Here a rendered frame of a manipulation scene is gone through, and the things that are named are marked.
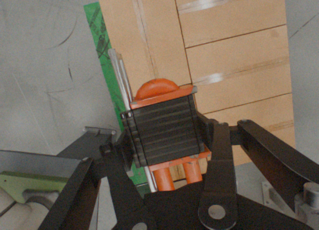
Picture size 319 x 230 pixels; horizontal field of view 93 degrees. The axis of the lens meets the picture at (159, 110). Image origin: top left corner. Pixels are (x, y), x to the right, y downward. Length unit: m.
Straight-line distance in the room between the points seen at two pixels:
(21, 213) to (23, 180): 0.17
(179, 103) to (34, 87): 1.71
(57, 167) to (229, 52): 1.10
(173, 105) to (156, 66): 0.75
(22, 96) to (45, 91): 0.23
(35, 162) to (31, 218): 0.24
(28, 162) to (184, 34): 1.04
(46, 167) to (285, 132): 1.40
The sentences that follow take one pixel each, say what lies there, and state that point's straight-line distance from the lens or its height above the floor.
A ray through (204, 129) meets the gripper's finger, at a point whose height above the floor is 1.31.
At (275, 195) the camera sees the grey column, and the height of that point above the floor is 0.10.
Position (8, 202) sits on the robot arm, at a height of 0.92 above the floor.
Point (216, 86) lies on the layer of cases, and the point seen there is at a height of 0.54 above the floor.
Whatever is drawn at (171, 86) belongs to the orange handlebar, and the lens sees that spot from 0.18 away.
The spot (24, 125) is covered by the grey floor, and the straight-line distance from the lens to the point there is 1.96.
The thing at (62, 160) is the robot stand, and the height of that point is 0.75.
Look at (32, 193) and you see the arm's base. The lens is 1.02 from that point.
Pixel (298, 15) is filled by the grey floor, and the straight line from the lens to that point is 2.05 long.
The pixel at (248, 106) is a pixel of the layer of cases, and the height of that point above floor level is 0.54.
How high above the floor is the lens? 1.45
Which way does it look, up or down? 79 degrees down
